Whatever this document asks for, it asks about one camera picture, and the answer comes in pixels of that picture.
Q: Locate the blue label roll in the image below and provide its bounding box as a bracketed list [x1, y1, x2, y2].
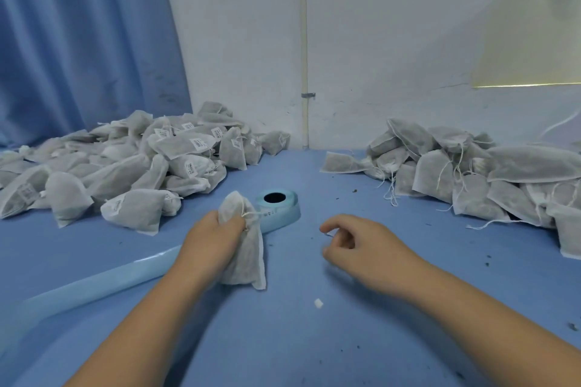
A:
[0, 188, 303, 356]

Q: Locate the person's left hand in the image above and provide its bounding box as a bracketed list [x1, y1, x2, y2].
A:
[171, 210, 248, 293]

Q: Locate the white wall pipe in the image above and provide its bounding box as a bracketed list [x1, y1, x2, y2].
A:
[300, 0, 312, 150]

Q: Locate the person's left forearm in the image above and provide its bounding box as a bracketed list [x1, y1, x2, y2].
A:
[65, 264, 214, 387]

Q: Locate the person's right forearm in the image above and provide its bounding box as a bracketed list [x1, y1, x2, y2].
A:
[409, 264, 581, 387]

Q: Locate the pile of unlabelled herb bags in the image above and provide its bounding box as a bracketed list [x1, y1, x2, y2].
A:
[320, 118, 581, 262]

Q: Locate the pile of labelled herb bags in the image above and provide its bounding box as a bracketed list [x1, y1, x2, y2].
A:
[0, 100, 292, 237]

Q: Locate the person's right hand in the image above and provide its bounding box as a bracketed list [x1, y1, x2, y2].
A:
[318, 213, 439, 300]

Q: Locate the white drawstring pouch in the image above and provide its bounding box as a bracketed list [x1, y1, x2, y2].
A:
[215, 190, 269, 291]

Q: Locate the blue curtain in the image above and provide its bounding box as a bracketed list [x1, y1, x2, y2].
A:
[0, 0, 194, 148]

